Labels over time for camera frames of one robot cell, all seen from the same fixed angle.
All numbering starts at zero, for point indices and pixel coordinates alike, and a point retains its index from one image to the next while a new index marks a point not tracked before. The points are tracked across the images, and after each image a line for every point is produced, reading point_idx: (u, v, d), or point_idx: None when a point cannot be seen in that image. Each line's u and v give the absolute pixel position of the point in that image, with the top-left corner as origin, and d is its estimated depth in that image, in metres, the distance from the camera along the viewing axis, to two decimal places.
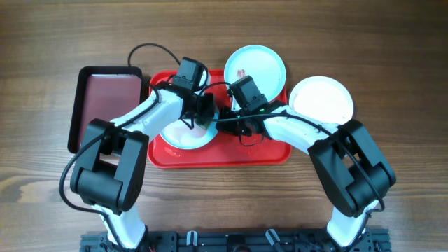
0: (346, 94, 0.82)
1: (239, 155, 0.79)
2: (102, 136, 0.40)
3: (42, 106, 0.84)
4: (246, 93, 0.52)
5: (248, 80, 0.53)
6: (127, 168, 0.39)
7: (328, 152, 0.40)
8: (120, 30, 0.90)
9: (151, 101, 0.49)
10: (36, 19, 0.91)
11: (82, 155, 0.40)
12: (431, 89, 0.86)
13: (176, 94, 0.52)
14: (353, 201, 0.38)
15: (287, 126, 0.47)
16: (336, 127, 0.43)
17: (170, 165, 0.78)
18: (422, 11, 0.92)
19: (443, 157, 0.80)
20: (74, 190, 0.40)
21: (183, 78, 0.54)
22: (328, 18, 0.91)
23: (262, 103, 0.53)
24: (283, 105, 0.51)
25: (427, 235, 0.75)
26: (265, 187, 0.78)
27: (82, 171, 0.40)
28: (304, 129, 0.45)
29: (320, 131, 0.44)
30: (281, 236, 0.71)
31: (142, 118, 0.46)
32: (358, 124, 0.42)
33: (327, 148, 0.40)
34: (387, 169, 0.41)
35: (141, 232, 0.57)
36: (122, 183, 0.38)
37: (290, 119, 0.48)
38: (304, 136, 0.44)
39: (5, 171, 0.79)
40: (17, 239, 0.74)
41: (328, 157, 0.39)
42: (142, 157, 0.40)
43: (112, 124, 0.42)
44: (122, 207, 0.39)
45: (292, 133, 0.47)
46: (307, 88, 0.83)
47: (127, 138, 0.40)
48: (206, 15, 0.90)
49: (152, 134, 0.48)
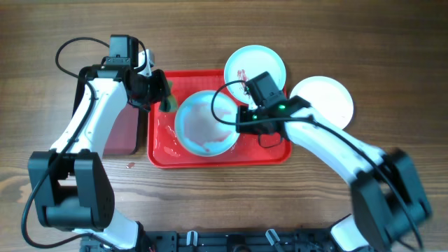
0: (348, 94, 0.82)
1: (239, 155, 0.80)
2: (50, 171, 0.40)
3: (42, 106, 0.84)
4: (264, 90, 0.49)
5: (265, 77, 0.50)
6: (89, 193, 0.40)
7: (372, 187, 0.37)
8: (121, 30, 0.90)
9: (87, 101, 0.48)
10: (36, 19, 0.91)
11: (39, 194, 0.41)
12: (431, 89, 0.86)
13: (112, 78, 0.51)
14: (390, 239, 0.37)
15: (316, 138, 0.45)
16: (379, 155, 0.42)
17: (169, 165, 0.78)
18: (423, 10, 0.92)
19: (444, 157, 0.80)
20: (47, 225, 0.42)
21: (116, 57, 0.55)
22: (328, 18, 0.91)
23: (281, 100, 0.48)
24: (307, 107, 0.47)
25: (427, 236, 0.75)
26: (265, 187, 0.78)
27: (45, 208, 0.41)
28: (341, 148, 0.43)
29: (362, 159, 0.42)
30: (281, 236, 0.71)
31: (84, 129, 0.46)
32: (402, 155, 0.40)
33: (372, 183, 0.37)
34: (425, 206, 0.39)
35: (135, 232, 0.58)
36: (89, 206, 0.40)
37: (318, 129, 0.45)
38: (341, 159, 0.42)
39: (5, 172, 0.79)
40: (17, 239, 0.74)
41: (373, 193, 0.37)
42: (99, 176, 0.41)
43: (54, 154, 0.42)
44: (99, 225, 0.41)
45: (322, 148, 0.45)
46: (307, 88, 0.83)
47: (75, 162, 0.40)
48: (206, 15, 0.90)
49: (103, 131, 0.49)
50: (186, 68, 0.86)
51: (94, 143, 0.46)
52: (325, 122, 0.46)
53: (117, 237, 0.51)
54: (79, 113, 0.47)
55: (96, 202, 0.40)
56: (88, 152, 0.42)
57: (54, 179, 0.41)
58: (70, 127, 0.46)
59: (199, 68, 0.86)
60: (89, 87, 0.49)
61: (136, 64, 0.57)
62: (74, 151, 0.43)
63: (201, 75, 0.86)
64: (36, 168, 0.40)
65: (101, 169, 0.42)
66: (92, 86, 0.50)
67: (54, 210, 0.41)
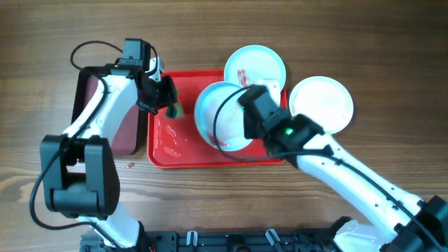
0: (348, 96, 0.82)
1: (239, 155, 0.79)
2: (61, 151, 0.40)
3: (42, 106, 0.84)
4: (262, 109, 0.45)
5: (263, 94, 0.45)
6: (97, 176, 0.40)
7: (411, 242, 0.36)
8: (121, 30, 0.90)
9: (100, 94, 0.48)
10: (36, 19, 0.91)
11: (47, 176, 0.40)
12: (431, 89, 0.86)
13: (124, 75, 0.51)
14: None
15: (341, 178, 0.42)
16: (416, 202, 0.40)
17: (169, 165, 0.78)
18: (423, 10, 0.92)
19: (444, 157, 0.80)
20: (52, 209, 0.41)
21: (129, 58, 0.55)
22: (328, 18, 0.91)
23: (281, 120, 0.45)
24: (321, 133, 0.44)
25: None
26: (265, 188, 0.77)
27: (52, 190, 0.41)
28: (372, 195, 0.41)
29: (399, 208, 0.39)
30: (281, 236, 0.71)
31: (96, 118, 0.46)
32: (441, 201, 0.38)
33: (413, 241, 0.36)
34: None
35: (136, 231, 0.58)
36: (96, 191, 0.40)
37: (341, 166, 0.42)
38: (374, 208, 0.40)
39: (5, 172, 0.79)
40: (17, 239, 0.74)
41: (412, 250, 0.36)
42: (107, 160, 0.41)
43: (65, 137, 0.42)
44: (103, 211, 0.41)
45: (349, 192, 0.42)
46: (307, 88, 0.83)
47: (86, 146, 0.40)
48: (206, 15, 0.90)
49: (113, 122, 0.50)
50: (187, 68, 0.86)
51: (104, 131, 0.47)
52: (347, 157, 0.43)
53: (120, 232, 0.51)
54: (92, 103, 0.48)
55: (103, 187, 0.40)
56: (98, 137, 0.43)
57: (64, 163, 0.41)
58: (82, 114, 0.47)
59: (199, 68, 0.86)
60: (103, 80, 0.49)
61: (147, 66, 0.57)
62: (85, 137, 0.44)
63: (201, 75, 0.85)
64: (47, 150, 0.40)
65: (110, 155, 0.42)
66: (106, 81, 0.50)
67: (62, 193, 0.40)
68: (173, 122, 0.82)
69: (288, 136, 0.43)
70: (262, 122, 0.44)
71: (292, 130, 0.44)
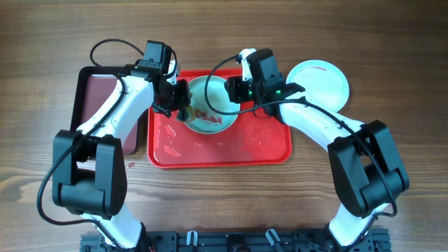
0: (345, 80, 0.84)
1: (239, 155, 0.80)
2: (73, 147, 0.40)
3: (41, 106, 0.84)
4: (265, 70, 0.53)
5: (271, 57, 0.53)
6: (106, 177, 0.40)
7: (348, 151, 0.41)
8: (121, 30, 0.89)
9: (117, 94, 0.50)
10: (35, 19, 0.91)
11: (58, 171, 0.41)
12: (431, 88, 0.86)
13: (143, 78, 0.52)
14: (363, 201, 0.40)
15: (306, 116, 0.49)
16: (359, 125, 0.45)
17: (169, 166, 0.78)
18: (423, 10, 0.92)
19: (443, 157, 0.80)
20: (58, 204, 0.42)
21: (149, 60, 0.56)
22: (328, 18, 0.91)
23: (279, 83, 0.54)
24: (301, 92, 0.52)
25: (427, 235, 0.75)
26: (265, 187, 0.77)
27: (61, 185, 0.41)
28: (325, 122, 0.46)
29: (343, 128, 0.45)
30: (281, 236, 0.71)
31: (110, 118, 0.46)
32: (381, 125, 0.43)
33: (348, 146, 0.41)
34: (403, 175, 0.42)
35: (137, 232, 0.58)
36: (104, 191, 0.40)
37: (308, 108, 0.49)
38: (324, 131, 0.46)
39: (5, 171, 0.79)
40: (17, 239, 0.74)
41: (346, 154, 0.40)
42: (117, 162, 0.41)
43: (79, 134, 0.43)
44: (109, 212, 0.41)
45: (306, 120, 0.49)
46: (304, 75, 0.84)
47: (99, 145, 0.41)
48: (206, 15, 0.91)
49: (125, 127, 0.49)
50: (186, 68, 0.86)
51: (118, 131, 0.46)
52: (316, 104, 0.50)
53: (120, 232, 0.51)
54: (108, 103, 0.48)
55: (110, 187, 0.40)
56: (112, 138, 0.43)
57: (75, 159, 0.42)
58: (99, 113, 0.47)
59: (200, 68, 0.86)
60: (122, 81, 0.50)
61: (166, 70, 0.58)
62: (99, 135, 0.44)
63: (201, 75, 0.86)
64: (61, 145, 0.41)
65: (122, 156, 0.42)
66: (125, 82, 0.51)
67: (71, 189, 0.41)
68: (173, 123, 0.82)
69: (278, 96, 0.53)
70: (262, 82, 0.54)
71: (281, 92, 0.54)
